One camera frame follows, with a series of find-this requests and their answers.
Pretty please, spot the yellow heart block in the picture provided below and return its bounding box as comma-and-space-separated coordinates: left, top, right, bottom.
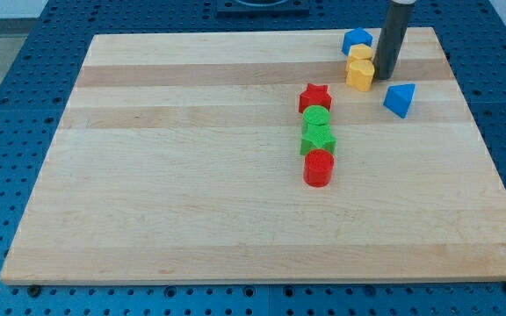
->
346, 60, 375, 92

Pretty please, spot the blue triangle block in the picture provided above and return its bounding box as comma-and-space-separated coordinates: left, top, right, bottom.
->
383, 83, 416, 119

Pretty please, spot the wooden board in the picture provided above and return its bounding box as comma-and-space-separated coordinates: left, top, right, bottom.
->
0, 27, 506, 285

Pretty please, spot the green star block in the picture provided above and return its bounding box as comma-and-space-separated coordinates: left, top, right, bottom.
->
300, 125, 336, 155

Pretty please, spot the red cylinder block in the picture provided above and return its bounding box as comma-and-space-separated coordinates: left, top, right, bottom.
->
303, 148, 335, 187

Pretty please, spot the green cylinder block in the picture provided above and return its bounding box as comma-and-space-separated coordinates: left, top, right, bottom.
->
301, 104, 330, 134

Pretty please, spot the red star block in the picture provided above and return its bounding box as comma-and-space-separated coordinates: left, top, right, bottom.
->
298, 83, 332, 113

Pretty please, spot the yellow hexagon block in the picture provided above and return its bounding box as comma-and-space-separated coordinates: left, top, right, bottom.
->
345, 44, 373, 71

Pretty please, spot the blue pentagon block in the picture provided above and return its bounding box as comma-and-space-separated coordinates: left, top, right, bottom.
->
342, 27, 373, 55

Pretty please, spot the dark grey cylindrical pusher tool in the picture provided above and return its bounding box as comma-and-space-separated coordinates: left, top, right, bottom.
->
373, 0, 416, 80

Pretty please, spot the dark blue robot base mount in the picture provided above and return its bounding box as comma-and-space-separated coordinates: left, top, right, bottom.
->
215, 0, 310, 17

